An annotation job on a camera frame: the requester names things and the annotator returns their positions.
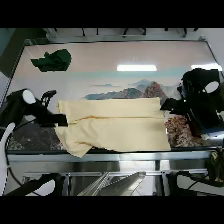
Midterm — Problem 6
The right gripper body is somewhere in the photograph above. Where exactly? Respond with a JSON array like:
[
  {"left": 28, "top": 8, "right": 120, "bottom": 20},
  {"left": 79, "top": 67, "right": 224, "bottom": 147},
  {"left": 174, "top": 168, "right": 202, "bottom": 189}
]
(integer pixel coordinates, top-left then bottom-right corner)
[{"left": 160, "top": 97, "right": 188, "bottom": 116}]

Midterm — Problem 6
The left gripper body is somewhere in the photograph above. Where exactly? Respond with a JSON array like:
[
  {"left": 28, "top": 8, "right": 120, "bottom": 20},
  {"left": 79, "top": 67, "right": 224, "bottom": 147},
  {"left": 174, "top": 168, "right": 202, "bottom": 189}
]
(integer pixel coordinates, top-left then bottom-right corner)
[{"left": 38, "top": 112, "right": 70, "bottom": 128}]

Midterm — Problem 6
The cream T-shirt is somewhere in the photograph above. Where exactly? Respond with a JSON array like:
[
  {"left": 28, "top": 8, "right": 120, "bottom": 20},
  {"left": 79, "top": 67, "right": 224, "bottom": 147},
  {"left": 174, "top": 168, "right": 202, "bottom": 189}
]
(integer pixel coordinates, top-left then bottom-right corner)
[{"left": 54, "top": 96, "right": 172, "bottom": 159}]

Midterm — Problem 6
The dark green garment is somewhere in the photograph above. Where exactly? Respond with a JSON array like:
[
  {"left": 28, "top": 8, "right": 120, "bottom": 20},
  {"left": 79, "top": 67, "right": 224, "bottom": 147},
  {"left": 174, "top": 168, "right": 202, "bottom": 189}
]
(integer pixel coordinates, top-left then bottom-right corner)
[{"left": 30, "top": 48, "right": 73, "bottom": 73}]

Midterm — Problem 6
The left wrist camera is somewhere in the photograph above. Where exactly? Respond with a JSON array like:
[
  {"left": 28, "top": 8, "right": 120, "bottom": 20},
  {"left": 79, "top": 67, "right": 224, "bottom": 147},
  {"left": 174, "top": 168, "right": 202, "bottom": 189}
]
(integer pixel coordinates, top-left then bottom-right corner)
[{"left": 40, "top": 88, "right": 58, "bottom": 108}]

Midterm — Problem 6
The black cable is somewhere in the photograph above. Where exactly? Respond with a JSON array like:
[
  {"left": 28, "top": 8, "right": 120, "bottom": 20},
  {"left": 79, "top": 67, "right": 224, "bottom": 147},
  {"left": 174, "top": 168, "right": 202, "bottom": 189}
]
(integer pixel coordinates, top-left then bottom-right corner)
[
  {"left": 174, "top": 169, "right": 224, "bottom": 190},
  {"left": 3, "top": 117, "right": 43, "bottom": 197}
]

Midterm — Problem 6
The silver frame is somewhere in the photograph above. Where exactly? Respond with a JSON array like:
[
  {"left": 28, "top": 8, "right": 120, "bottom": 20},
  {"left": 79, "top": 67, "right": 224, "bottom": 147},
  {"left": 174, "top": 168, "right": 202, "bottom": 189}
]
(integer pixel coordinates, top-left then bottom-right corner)
[{"left": 0, "top": 33, "right": 224, "bottom": 197}]

